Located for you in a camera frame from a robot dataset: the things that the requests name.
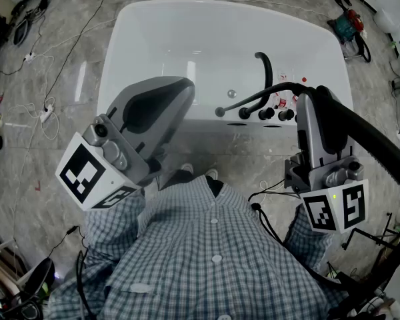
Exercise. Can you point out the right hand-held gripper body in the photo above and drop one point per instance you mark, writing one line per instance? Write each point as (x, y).
(311, 138)

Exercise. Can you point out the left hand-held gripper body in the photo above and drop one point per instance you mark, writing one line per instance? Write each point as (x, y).
(136, 152)

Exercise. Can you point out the person's left forearm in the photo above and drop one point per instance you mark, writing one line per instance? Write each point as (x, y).
(113, 225)

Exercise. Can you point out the person's right forearm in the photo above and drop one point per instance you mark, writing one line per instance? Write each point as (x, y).
(306, 245)

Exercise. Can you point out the metal bathtub drain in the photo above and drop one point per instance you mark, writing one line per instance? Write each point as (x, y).
(231, 93)

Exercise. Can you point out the white bathtub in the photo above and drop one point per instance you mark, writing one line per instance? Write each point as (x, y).
(203, 38)

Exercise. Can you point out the pile of clear plastic bottles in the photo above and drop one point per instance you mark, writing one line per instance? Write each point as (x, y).
(281, 103)

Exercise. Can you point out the person's black trousers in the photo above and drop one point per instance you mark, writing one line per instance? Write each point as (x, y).
(181, 178)

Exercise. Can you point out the person's left shoe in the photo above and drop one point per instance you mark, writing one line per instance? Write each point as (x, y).
(186, 167)

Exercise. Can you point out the person's shoe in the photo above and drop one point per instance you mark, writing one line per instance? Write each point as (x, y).
(212, 172)
(186, 167)

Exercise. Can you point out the black curved faucet spout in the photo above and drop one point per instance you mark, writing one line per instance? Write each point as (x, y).
(269, 73)

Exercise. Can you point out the person's right shoe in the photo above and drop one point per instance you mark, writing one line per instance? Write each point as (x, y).
(212, 172)

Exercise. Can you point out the white power strip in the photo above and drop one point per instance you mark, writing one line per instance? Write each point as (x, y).
(29, 57)
(46, 113)

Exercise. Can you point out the green and red machine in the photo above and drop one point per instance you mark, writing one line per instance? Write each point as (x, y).
(345, 25)

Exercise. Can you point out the person's checked shirt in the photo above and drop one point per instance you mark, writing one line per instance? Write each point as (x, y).
(203, 262)

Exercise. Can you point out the black metal rack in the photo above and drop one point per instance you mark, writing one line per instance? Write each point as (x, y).
(391, 262)

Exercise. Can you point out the black chair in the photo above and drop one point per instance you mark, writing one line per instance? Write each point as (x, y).
(40, 275)

